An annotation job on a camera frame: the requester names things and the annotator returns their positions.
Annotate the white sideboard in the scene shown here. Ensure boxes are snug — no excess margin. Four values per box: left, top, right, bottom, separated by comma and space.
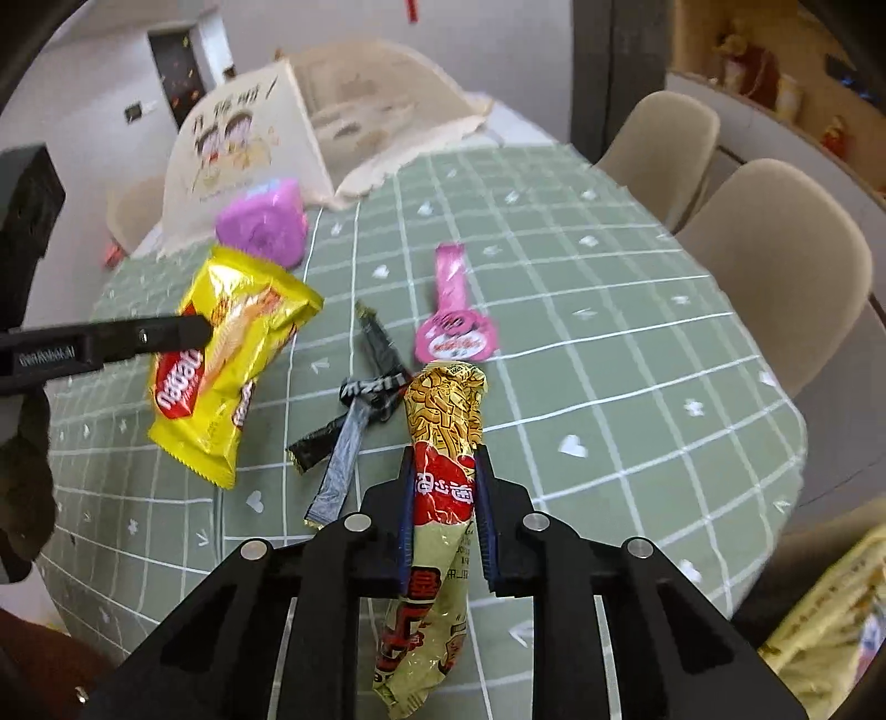
664, 69, 886, 306

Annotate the gold red noodle snack packet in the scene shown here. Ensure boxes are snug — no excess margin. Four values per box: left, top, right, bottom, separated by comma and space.
374, 360, 489, 720

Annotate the black device with blue lights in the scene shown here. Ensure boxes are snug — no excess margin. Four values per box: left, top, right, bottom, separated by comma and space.
827, 55, 880, 94

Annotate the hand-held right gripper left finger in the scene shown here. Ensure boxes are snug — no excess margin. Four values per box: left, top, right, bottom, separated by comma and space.
76, 446, 416, 720

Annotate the person's left hand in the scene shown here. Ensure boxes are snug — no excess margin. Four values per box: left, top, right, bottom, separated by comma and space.
0, 391, 56, 562

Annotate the pale yellow cup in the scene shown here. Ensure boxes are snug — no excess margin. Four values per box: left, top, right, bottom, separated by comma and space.
775, 75, 804, 119

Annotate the beige mesh food cover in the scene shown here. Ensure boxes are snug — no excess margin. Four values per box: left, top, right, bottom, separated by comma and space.
158, 43, 494, 260

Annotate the dark grey tall cabinet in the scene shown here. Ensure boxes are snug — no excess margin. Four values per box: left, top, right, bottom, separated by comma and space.
571, 0, 676, 163

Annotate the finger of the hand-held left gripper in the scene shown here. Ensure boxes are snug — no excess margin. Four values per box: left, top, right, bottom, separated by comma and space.
90, 315, 212, 368

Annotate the pink wrapper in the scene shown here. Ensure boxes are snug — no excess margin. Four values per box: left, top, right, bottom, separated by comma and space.
414, 242, 501, 367

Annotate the pink purple packet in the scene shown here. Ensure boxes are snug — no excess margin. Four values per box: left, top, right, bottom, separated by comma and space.
214, 178, 309, 271

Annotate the wooden wall shelf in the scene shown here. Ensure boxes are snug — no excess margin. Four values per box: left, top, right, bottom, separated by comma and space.
668, 0, 886, 181

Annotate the grey stick wrapper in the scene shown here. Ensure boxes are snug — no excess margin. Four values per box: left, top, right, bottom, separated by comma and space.
305, 398, 380, 531

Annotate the black stick wrapper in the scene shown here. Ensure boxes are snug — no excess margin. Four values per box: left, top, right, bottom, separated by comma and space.
353, 297, 409, 403
287, 370, 411, 476

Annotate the green grid tablecloth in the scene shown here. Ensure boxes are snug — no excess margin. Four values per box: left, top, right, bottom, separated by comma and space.
42, 142, 807, 720

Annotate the black door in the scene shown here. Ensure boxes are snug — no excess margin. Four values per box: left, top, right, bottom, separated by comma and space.
148, 14, 229, 132

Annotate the yellow wafer packet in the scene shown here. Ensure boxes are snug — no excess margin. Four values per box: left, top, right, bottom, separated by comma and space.
147, 244, 325, 491

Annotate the dark red box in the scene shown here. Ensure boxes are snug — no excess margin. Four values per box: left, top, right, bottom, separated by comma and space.
740, 45, 780, 105

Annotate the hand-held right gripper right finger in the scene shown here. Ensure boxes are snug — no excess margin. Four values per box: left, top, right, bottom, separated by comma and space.
474, 446, 811, 720

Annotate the beige chair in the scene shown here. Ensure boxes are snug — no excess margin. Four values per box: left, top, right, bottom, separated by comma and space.
107, 176, 167, 257
594, 90, 721, 233
674, 158, 874, 399

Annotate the gold figurine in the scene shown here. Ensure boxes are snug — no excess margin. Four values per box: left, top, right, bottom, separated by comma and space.
716, 17, 749, 66

